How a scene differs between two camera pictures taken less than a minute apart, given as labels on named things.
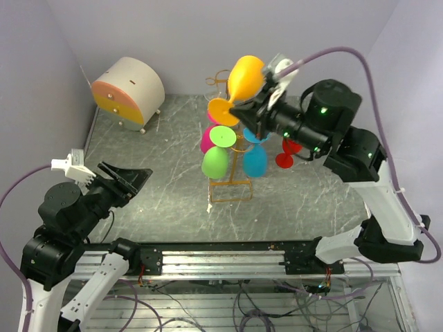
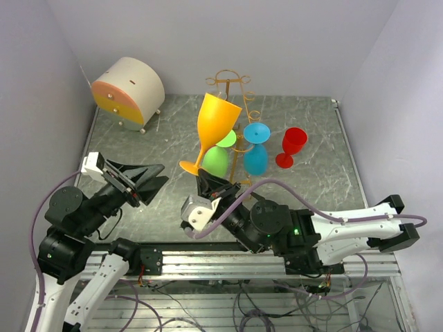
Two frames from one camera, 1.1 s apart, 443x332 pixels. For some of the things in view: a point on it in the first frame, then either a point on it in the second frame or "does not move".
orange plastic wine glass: (245, 81) -> (215, 117)
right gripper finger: (250, 114) -> (201, 185)
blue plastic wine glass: (255, 158) does not move
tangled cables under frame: (259, 306) does not move
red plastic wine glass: (285, 160) does not move
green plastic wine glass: (214, 162) does not move
